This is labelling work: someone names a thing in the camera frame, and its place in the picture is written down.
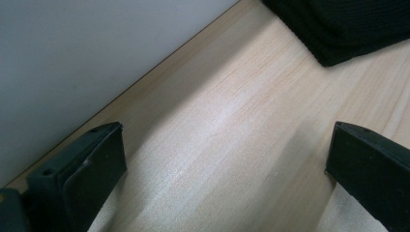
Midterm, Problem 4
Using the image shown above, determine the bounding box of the black knitted cloth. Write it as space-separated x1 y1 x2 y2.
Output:
261 0 410 68

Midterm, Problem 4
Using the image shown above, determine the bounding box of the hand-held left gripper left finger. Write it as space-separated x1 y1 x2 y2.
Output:
22 121 128 232

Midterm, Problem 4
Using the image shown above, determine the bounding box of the light blue compartment box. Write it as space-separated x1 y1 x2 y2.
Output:
0 0 241 188

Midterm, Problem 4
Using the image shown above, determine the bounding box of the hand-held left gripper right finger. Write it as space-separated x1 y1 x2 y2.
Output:
324 121 410 232

